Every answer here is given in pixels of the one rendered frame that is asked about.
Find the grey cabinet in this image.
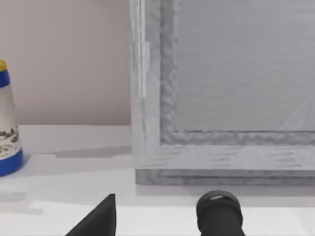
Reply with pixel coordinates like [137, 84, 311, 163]
[128, 0, 315, 187]

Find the blue and white bottle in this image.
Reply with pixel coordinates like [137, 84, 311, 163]
[0, 59, 24, 177]

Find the black cylindrical object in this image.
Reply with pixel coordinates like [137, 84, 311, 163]
[195, 189, 246, 236]

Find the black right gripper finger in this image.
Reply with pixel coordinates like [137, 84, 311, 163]
[64, 193, 116, 236]

